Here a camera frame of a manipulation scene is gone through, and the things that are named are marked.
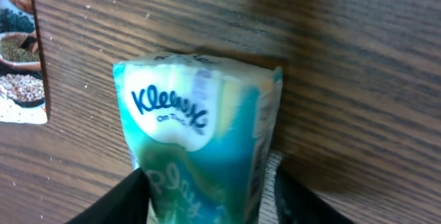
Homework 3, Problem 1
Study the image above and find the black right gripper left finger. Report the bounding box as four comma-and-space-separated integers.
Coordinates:
66, 168, 150, 224

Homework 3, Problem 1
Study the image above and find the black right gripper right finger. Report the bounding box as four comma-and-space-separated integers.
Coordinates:
274, 165, 354, 224

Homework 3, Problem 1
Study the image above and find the teal white tissue packet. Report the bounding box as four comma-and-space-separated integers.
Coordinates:
113, 52, 283, 223

